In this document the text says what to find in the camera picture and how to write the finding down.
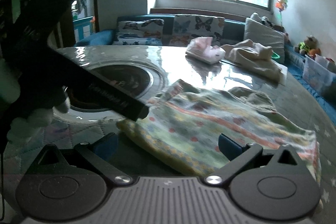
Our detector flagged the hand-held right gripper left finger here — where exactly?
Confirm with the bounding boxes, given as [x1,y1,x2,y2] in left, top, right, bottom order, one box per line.
[26,133,131,186]

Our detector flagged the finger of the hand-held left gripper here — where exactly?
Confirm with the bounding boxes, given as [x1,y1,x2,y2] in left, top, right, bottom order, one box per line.
[50,48,149,121]

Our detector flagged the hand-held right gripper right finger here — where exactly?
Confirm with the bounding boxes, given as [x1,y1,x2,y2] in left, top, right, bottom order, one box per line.
[204,134,307,185]

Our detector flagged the colourful patterned child's shirt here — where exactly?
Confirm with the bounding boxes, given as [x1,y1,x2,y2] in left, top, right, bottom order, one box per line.
[117,79,322,188]

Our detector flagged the person's left hand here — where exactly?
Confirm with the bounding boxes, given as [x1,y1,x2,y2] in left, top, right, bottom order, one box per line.
[7,97,71,141]

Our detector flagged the glass table turntable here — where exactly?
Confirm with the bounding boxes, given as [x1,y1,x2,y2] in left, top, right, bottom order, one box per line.
[52,63,167,126]

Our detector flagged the dark wooden cabinet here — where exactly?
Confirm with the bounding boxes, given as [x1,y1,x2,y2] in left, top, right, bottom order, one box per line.
[0,0,34,35]

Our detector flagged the turquoise cabinet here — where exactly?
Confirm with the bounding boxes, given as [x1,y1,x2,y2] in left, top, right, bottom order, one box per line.
[73,17,95,41]

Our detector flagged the butterfly print cushion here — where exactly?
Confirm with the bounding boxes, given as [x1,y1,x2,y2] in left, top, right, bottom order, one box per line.
[113,19,164,46]
[169,14,225,47]

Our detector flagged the cream crumpled cloth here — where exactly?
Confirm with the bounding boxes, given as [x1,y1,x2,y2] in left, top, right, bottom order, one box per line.
[220,39,288,85]

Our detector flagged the pink folded cloth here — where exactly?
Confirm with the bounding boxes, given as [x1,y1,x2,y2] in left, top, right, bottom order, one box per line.
[185,36,226,65]

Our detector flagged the clear plastic storage box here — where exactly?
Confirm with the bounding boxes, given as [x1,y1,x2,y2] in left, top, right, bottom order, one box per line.
[302,55,336,93]

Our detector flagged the grey pillow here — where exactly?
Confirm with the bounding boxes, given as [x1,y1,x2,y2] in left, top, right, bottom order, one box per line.
[243,17,286,64]

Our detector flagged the blue sofa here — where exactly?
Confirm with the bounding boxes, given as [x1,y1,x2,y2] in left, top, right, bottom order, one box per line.
[75,14,336,109]

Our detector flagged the stuffed toy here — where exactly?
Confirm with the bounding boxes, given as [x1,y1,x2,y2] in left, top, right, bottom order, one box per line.
[294,35,322,59]

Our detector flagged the black and white plush toy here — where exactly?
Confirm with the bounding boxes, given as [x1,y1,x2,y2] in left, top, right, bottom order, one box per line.
[251,12,284,30]

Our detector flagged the colourful pinwheel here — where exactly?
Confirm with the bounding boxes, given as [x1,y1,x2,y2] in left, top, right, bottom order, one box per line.
[275,0,289,28]

